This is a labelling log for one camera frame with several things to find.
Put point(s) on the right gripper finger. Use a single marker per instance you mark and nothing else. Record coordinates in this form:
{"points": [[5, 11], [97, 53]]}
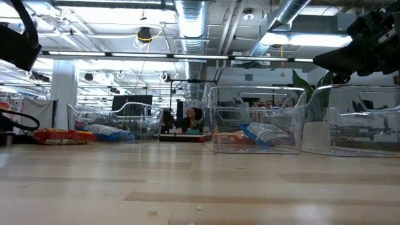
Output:
{"points": [[347, 61], [340, 78]]}

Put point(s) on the blue Maruchan noodle pack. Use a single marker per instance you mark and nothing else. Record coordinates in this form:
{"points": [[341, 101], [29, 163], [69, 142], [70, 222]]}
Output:
{"points": [[265, 132], [109, 134]]}

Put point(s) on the red Maruchan noodle pack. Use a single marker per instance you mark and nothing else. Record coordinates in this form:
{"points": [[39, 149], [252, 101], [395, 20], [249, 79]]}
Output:
{"points": [[59, 136], [228, 139]]}

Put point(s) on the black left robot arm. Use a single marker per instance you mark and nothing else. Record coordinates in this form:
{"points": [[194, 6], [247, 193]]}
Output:
{"points": [[18, 47]]}

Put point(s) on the ceiling light fixture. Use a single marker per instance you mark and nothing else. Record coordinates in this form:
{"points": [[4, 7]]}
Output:
{"points": [[312, 40]]}

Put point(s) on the green plant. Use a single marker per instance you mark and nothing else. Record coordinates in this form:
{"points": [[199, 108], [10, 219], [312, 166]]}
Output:
{"points": [[300, 84]]}

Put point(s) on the clear plastic bin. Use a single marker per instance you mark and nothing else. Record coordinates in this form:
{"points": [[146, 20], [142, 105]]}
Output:
{"points": [[281, 103], [343, 131], [137, 123]]}

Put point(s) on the yellow hanging pendant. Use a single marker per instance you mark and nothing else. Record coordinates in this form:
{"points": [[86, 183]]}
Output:
{"points": [[282, 73]]}

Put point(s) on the round ceiling sensor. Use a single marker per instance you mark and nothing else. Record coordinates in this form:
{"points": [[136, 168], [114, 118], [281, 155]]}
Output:
{"points": [[248, 15]]}

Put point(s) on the overhead light bar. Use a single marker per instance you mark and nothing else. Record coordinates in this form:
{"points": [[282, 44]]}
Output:
{"points": [[200, 57]]}

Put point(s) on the black pipe stand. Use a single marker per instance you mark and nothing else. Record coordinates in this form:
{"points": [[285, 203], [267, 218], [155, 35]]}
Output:
{"points": [[193, 81]]}

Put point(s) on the person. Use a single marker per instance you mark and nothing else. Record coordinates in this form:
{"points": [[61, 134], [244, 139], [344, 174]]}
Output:
{"points": [[191, 120]]}

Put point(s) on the black ceiling device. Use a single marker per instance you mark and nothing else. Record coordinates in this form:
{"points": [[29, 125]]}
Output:
{"points": [[144, 33]]}

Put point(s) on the black monitor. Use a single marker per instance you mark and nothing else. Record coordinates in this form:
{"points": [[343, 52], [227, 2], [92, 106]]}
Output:
{"points": [[120, 99]]}

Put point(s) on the white column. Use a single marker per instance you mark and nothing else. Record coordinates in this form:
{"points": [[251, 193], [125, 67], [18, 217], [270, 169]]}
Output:
{"points": [[64, 93]]}

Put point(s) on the white partition board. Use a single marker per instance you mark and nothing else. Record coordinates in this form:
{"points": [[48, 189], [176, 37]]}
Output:
{"points": [[37, 112]]}

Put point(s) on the colourful poster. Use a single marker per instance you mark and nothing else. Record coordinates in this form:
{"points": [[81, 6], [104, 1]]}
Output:
{"points": [[9, 104]]}

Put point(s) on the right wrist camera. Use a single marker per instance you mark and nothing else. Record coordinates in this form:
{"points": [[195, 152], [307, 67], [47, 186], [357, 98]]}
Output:
{"points": [[372, 25]]}

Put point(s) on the silver ventilation duct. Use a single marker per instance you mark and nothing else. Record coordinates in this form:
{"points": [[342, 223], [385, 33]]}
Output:
{"points": [[287, 12], [191, 25]]}

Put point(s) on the black table edge rail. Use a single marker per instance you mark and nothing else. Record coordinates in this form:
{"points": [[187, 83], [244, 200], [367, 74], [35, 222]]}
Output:
{"points": [[181, 139]]}

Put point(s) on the black dome camera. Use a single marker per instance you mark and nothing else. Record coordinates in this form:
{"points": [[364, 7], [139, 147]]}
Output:
{"points": [[88, 77]]}

